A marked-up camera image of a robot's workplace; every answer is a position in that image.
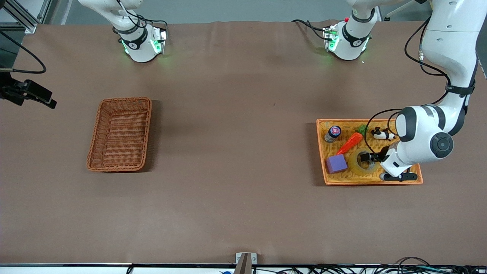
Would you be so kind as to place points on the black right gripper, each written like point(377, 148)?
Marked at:
point(14, 92)

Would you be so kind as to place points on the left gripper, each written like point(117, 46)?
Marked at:
point(381, 156)

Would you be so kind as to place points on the yellow packing tape roll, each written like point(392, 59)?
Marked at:
point(355, 166)

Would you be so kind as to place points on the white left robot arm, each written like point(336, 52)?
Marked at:
point(452, 45)

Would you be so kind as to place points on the orange woven tray basket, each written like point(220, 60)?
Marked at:
point(354, 179)

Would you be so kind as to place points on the brown woven wicker basket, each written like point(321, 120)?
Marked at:
point(120, 133)

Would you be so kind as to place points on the black and white toy animal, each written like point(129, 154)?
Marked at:
point(378, 133)

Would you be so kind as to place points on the orange toy carrot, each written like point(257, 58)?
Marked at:
point(350, 142)

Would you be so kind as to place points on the purple foam cube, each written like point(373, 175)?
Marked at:
point(336, 163)

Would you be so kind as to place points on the small jar with blue lid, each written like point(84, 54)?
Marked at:
point(333, 134)

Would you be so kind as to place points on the large table cover sheet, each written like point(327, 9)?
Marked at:
point(243, 114)

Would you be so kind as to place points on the aluminium frame profile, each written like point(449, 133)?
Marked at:
point(26, 24)

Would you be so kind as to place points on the metal bracket at table edge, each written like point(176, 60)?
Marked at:
point(246, 258)

